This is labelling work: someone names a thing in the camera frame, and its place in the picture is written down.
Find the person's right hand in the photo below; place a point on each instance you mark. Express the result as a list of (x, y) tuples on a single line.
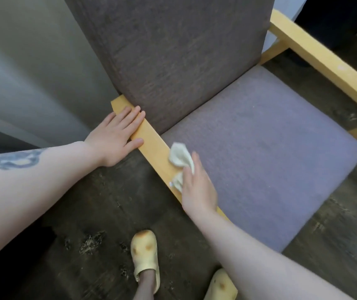
[(198, 192)]

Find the person's left hand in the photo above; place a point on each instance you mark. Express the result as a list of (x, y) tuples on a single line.
[(111, 143)]

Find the person's left little finger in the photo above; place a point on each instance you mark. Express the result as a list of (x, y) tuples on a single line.
[(109, 118)]

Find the person's right thumb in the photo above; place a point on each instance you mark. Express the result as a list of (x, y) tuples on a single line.
[(187, 176)]

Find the person's left middle finger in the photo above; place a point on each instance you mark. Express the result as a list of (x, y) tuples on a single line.
[(129, 118)]

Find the person's left thumb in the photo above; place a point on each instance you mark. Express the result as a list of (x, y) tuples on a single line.
[(133, 144)]

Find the white cleaning cloth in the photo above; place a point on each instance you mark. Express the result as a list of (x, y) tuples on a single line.
[(180, 156)]

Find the person's left forearm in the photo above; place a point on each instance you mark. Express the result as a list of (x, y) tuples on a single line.
[(31, 190)]

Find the person's right forearm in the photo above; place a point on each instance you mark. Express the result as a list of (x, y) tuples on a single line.
[(253, 262)]

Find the grey chair seat cushion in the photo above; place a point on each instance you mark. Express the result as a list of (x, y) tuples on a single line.
[(259, 153)]

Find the grey chair back cushion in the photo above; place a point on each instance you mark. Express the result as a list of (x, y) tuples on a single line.
[(172, 53)]

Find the person's left yellow clog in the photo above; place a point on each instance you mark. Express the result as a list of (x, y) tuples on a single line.
[(144, 251)]

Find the person's yellow clog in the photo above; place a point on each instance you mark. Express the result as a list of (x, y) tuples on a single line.
[(220, 285), (144, 251)]

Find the grey curtain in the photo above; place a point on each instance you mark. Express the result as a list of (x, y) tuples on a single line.
[(34, 65)]

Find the person's right yellow clog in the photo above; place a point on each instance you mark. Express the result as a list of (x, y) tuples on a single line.
[(220, 285)]

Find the person's left leg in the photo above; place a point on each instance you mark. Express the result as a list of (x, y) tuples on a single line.
[(147, 287)]

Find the yellow wooden chair frame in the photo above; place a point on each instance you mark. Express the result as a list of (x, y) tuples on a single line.
[(154, 144)]

